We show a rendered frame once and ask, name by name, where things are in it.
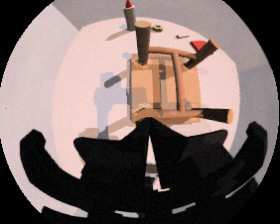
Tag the brown wooden stool legs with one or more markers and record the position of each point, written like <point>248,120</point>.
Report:
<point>143,33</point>

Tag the red flat block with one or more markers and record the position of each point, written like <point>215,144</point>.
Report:
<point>197,44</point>

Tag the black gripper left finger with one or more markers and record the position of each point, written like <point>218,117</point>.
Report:
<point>132,152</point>

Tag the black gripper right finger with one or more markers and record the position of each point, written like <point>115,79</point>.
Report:
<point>171,150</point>

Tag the brown wooden stool seat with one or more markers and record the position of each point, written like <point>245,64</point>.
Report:
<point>153,86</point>

